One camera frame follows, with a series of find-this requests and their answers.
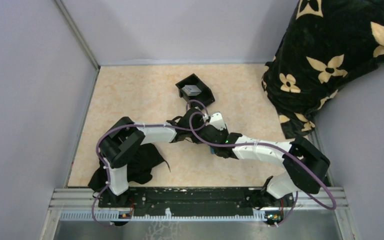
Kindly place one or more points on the aluminium frame rail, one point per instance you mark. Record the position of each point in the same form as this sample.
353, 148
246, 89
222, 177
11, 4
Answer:
78, 204

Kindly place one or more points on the black floral blanket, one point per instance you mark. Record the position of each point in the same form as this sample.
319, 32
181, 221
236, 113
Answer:
327, 44

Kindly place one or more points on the black cloth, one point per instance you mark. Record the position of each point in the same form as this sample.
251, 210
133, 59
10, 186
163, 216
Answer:
138, 169

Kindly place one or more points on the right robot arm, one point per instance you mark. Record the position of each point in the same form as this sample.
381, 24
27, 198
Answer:
305, 166

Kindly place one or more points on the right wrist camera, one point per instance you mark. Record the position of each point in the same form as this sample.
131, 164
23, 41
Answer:
216, 120

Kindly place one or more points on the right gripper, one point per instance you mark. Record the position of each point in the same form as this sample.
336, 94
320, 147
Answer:
224, 131

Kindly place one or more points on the grey card stack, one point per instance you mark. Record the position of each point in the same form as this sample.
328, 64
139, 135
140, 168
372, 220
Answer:
191, 90

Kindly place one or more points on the black card tray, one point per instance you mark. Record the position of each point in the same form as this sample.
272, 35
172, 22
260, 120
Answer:
203, 100

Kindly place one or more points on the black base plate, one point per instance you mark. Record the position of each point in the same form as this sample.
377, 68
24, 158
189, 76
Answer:
194, 202

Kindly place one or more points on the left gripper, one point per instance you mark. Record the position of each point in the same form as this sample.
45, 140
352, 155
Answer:
201, 123

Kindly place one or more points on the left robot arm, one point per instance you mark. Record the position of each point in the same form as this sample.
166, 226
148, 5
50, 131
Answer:
117, 147

